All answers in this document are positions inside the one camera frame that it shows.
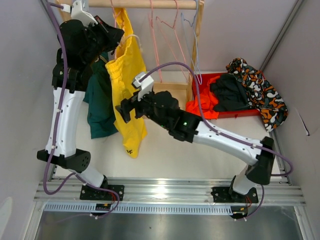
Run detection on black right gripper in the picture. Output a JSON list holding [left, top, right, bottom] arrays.
[[115, 87, 170, 130]]

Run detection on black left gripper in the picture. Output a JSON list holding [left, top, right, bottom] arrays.
[[82, 15, 124, 66]]

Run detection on green shorts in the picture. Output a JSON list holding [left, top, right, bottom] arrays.
[[83, 51, 118, 139]]

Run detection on pink hanger with yellow shorts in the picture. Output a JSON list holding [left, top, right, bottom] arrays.
[[110, 0, 125, 60]]

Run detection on yellow shorts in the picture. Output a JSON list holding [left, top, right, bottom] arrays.
[[105, 9, 147, 159]]

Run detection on pink wire hanger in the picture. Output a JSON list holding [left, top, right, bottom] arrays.
[[155, 0, 192, 83]]

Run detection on light blue wire hanger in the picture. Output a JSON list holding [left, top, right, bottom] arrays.
[[180, 0, 201, 74]]

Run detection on dark navy shorts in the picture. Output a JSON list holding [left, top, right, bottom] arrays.
[[209, 73, 250, 112]]

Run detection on orange camouflage shorts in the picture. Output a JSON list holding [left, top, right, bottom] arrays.
[[225, 57, 289, 132]]

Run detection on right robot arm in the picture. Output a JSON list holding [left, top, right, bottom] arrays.
[[115, 91, 275, 202]]

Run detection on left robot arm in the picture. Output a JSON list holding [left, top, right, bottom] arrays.
[[36, 16, 124, 200]]

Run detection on wooden clothes rack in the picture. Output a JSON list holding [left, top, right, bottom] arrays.
[[54, 0, 205, 103]]

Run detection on red plastic bin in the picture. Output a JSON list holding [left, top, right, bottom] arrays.
[[186, 72, 260, 120]]

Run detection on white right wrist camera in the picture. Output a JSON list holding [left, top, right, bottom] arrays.
[[132, 72, 154, 102]]

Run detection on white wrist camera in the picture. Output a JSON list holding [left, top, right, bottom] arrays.
[[60, 0, 98, 27], [132, 72, 154, 102]]

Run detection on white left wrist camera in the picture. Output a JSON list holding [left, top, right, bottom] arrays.
[[60, 0, 98, 27]]

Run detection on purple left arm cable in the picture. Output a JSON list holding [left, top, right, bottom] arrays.
[[42, 2, 121, 221]]

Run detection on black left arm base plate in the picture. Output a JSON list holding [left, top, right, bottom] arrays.
[[79, 184, 125, 201]]

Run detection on aluminium mounting rail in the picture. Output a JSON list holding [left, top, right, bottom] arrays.
[[34, 177, 306, 206]]

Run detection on slotted cable duct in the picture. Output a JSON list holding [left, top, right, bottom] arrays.
[[44, 202, 233, 216]]

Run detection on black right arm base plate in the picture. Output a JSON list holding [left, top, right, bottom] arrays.
[[210, 186, 259, 204]]

